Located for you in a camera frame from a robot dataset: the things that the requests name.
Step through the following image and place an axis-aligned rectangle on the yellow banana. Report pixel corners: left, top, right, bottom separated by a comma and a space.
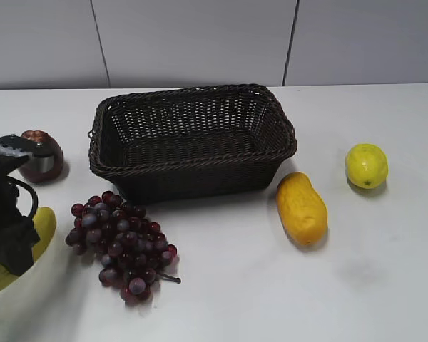
0, 207, 56, 291

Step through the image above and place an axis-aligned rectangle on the black wicker basket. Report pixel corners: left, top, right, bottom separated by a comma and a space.
88, 84, 297, 204

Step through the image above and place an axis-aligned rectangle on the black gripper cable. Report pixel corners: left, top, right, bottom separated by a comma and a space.
7, 179, 40, 218

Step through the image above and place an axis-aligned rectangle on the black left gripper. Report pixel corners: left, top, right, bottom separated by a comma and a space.
0, 135, 51, 276

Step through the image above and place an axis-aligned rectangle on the yellow-green lemon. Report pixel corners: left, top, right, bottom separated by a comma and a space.
345, 143, 389, 190

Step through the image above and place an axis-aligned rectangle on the purple grape bunch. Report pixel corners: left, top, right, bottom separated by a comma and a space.
66, 190, 181, 306

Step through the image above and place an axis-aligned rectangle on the orange-yellow mango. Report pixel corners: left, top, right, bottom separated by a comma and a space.
276, 172, 328, 247

